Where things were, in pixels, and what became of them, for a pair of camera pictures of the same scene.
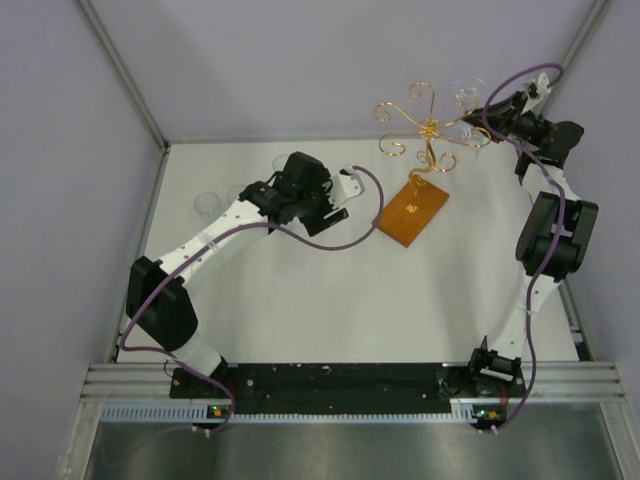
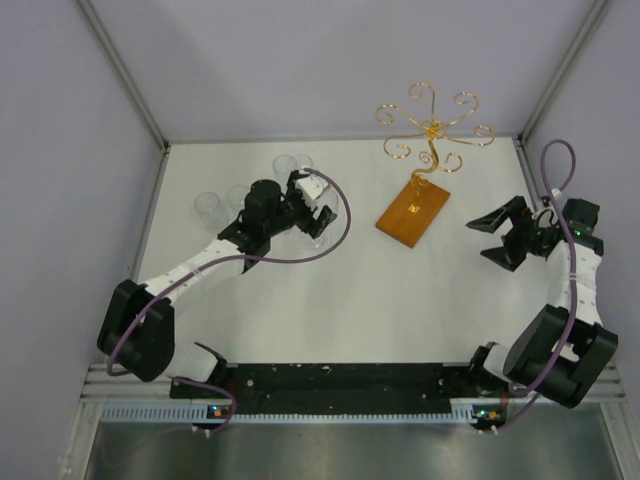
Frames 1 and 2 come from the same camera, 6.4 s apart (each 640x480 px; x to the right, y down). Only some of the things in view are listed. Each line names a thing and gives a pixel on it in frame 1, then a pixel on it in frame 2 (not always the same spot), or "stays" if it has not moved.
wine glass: x=466 y=96 -> x=310 y=250
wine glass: x=279 y=163 stays
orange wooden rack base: x=408 y=213 stays
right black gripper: x=508 y=111 -> x=507 y=255
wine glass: x=231 y=195 stays
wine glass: x=208 y=205 stays
